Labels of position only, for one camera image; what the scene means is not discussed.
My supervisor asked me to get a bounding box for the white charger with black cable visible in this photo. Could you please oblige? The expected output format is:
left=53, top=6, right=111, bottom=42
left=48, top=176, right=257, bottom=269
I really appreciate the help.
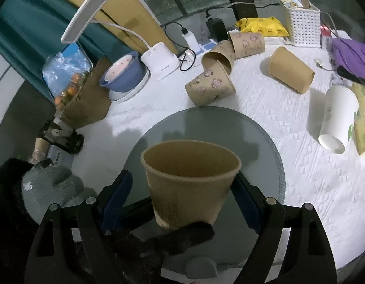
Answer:
left=164, top=22, right=195, bottom=72

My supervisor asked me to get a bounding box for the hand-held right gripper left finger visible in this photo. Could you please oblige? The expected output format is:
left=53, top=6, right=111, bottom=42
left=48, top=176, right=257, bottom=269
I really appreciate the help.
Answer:
left=24, top=169, right=133, bottom=284

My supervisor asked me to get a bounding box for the plain brown paper cup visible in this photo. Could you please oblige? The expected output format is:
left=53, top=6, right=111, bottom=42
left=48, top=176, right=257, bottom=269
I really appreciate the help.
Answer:
left=268, top=46, right=315, bottom=94
left=201, top=40, right=236, bottom=76
left=140, top=141, right=242, bottom=231

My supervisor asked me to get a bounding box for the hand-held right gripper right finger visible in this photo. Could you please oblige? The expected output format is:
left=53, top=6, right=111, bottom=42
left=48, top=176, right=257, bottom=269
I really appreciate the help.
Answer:
left=230, top=172, right=338, bottom=284

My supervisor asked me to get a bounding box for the person's left hand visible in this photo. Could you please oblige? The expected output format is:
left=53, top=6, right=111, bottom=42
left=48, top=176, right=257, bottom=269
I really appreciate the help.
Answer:
left=21, top=159, right=97, bottom=222

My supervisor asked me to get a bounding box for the white plate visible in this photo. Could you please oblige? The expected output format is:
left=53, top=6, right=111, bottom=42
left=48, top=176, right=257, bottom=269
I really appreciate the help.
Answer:
left=108, top=67, right=149, bottom=104

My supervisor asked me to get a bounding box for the red white box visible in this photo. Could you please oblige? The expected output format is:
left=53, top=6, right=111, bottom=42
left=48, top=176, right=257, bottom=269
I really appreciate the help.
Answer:
left=320, top=25, right=337, bottom=49

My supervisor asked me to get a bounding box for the clear plastic fruit bag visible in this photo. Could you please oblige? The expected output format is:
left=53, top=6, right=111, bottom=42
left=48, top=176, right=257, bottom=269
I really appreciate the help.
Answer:
left=41, top=42, right=94, bottom=113

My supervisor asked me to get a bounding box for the person's left forearm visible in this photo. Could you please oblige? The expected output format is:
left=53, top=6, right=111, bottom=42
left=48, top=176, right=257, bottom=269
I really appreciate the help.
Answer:
left=0, top=157, right=53, bottom=284

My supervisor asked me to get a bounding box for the white plastic basket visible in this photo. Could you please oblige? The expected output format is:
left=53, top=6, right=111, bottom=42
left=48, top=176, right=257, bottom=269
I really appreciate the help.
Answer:
left=281, top=1, right=322, bottom=48

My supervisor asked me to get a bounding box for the white charger plug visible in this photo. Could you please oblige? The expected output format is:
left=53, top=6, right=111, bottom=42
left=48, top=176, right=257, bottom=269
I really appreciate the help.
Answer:
left=182, top=29, right=198, bottom=49

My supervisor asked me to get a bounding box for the white power strip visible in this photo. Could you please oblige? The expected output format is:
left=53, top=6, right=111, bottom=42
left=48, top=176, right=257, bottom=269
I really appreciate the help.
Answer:
left=182, top=37, right=220, bottom=67

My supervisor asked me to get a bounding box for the tall white paper cup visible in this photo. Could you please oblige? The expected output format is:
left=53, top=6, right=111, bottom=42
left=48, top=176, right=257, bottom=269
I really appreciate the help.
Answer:
left=318, top=85, right=360, bottom=154

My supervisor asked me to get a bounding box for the flower printed paper cup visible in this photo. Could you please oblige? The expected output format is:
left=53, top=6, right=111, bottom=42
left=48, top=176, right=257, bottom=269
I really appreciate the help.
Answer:
left=228, top=31, right=266, bottom=59
left=185, top=61, right=237, bottom=107

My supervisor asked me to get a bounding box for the yellow plastic bag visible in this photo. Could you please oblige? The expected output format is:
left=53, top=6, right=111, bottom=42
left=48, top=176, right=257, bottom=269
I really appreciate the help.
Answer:
left=235, top=17, right=289, bottom=38

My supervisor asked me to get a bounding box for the white desk lamp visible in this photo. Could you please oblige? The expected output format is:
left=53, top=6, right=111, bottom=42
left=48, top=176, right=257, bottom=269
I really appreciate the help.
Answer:
left=61, top=0, right=181, bottom=81

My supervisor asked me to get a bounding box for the brown paper bag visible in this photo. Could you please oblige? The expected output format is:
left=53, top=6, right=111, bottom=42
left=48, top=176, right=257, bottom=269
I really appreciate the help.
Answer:
left=59, top=58, right=113, bottom=129

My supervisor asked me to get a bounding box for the blue bowl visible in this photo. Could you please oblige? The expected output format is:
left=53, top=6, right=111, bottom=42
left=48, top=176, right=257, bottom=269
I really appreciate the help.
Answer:
left=99, top=51, right=142, bottom=93

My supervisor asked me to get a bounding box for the teal curtain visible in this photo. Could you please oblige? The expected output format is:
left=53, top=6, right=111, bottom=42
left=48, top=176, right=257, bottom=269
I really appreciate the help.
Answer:
left=0, top=0, right=127, bottom=101

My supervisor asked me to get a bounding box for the yellow curtain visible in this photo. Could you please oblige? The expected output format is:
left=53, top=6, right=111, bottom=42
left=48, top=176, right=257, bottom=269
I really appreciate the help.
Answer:
left=35, top=0, right=178, bottom=55

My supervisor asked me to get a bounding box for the round grey glass turntable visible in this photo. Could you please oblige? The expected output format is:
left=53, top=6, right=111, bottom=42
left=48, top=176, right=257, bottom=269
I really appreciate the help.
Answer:
left=121, top=107, right=286, bottom=275

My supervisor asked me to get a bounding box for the purple cloth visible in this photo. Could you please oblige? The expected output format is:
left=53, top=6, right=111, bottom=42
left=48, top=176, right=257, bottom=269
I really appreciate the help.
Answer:
left=332, top=37, right=365, bottom=80

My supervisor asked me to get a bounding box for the yellow green tissue pack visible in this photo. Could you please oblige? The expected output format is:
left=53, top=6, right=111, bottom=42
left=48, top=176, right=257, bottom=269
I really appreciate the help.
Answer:
left=349, top=81, right=365, bottom=156

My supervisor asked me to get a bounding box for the black power adapter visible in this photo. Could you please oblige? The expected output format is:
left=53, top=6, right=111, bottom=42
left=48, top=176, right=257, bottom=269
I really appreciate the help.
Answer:
left=205, top=9, right=229, bottom=42

